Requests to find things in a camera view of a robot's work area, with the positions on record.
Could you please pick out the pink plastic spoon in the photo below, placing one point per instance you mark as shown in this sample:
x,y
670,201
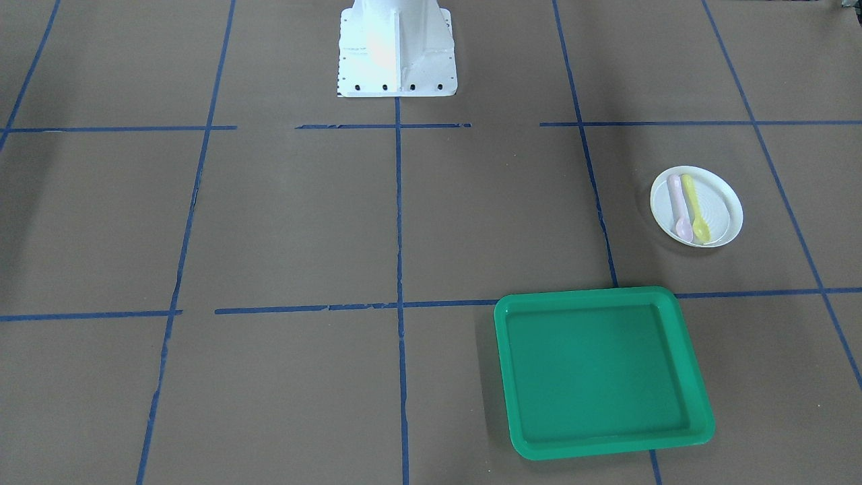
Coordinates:
x,y
682,225

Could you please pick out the white round plate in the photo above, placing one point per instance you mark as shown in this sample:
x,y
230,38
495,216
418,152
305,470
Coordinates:
x,y
720,205

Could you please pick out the yellow plastic spoon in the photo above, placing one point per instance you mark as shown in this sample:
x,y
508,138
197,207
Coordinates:
x,y
699,226

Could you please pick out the green plastic tray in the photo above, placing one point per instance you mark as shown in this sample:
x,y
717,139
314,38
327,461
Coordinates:
x,y
599,372

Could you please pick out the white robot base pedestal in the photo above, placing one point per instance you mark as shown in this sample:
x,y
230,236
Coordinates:
x,y
396,48

